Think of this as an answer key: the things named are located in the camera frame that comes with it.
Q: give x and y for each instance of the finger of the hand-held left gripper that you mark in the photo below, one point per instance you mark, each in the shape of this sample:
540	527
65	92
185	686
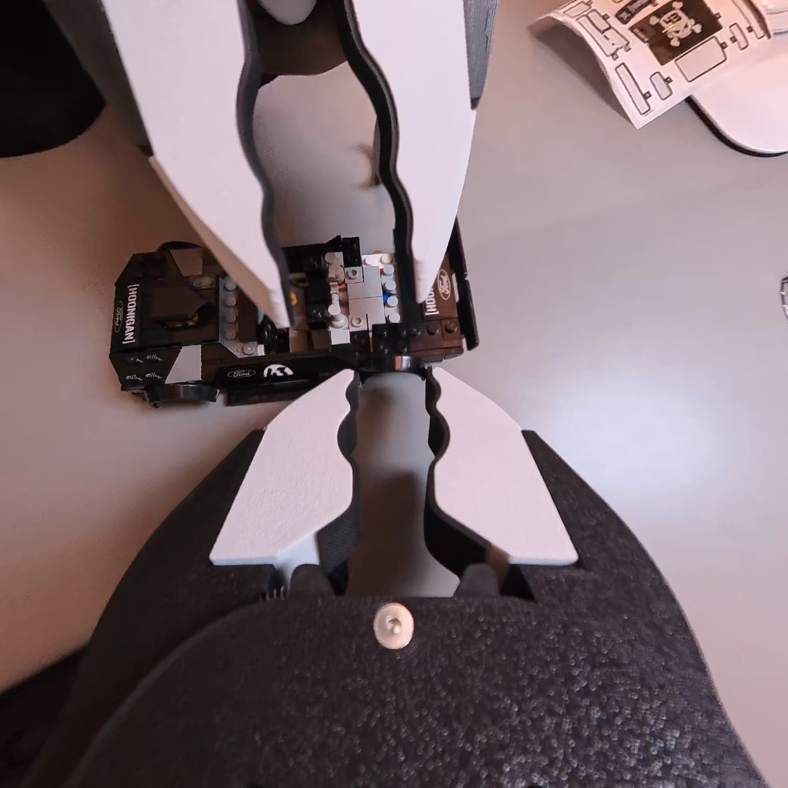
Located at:
425	111
191	111

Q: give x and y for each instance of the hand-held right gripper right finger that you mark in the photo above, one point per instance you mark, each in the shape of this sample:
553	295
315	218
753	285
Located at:
499	486

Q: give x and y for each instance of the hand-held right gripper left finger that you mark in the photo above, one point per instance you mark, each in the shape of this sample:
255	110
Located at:
289	483

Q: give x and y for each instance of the black lego car model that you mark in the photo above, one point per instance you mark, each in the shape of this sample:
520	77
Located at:
160	320

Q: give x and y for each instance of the black mesh pad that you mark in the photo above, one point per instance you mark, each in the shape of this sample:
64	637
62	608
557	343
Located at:
43	86

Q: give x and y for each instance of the white sticker sheet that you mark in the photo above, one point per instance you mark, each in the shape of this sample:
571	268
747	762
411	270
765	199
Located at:
653	49

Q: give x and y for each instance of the white tray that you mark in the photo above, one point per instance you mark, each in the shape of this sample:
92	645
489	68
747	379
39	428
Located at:
751	117

